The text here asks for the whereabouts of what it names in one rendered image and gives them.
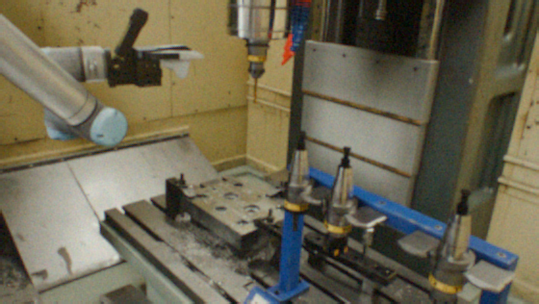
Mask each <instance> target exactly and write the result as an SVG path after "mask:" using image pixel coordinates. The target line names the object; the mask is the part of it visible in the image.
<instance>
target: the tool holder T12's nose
mask: <svg viewBox="0 0 539 304"><path fill-rule="evenodd" d="M428 298H429V299H430V300H431V302H432V304H456V303H457V299H458V296H457V294H448V293H444V292H442V291H438V290H437V289H434V288H433V287H432V289H431V291H430V292H429V295H428Z"/></svg>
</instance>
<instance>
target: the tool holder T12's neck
mask: <svg viewBox="0 0 539 304"><path fill-rule="evenodd" d="M442 274H443V271H441V270H439V269H438V268H437V267H436V268H434V269H431V275H432V277H433V278H434V279H435V280H436V281H438V282H439V283H443V284H445V285H448V286H452V287H458V286H461V285H463V284H464V283H465V281H466V278H452V277H446V276H444V275H442Z"/></svg>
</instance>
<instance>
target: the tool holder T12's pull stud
mask: <svg viewBox="0 0 539 304"><path fill-rule="evenodd" d="M460 193H461V199H460V201H459V202H457V205H456V210H455V212H456V213H457V214H459V215H467V214H468V211H469V209H470V205H469V204H468V200H469V196H470V195H471V194H472V192H471V191H470V190H467V189H461V190H460Z"/></svg>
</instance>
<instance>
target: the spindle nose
mask: <svg viewBox="0 0 539 304"><path fill-rule="evenodd" d="M226 3H227V5H226V15H225V27H226V34H227V36H230V37H233V38H243V39H288V36H289V34H290V31H291V30H292V17H291V15H292V12H291V10H292V7H291V5H292V0H226Z"/></svg>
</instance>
